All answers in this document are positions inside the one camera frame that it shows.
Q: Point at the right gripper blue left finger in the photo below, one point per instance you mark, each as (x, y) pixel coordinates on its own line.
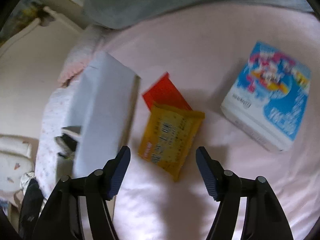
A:
(117, 170)

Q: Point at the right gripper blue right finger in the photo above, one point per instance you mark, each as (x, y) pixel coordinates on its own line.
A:
(211, 172)

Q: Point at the grey striped sock bundle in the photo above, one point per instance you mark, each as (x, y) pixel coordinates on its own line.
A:
(68, 141)

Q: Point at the yellow snack packet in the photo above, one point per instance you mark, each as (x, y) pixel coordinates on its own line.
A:
(168, 137)

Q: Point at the blue cartoon tissue box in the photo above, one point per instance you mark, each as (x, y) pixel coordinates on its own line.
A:
(268, 98)

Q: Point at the red packet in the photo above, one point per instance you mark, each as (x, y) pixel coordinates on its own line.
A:
(164, 92)

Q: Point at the white embroidered towel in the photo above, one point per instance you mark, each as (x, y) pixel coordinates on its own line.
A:
(16, 160)

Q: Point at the near floral pink pillow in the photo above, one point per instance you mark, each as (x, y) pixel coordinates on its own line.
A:
(49, 166)

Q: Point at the floral pink pillow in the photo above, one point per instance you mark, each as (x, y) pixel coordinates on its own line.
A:
(90, 42)
(49, 166)

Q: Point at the pink bed sheet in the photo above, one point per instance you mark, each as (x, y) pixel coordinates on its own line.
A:
(203, 48)

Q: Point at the far floral pink pillow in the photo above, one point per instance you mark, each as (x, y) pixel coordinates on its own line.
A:
(90, 42)

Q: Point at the cream bed headboard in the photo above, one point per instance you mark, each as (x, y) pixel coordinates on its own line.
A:
(31, 62)

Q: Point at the landscape wall painting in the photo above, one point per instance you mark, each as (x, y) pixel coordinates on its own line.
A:
(23, 14)

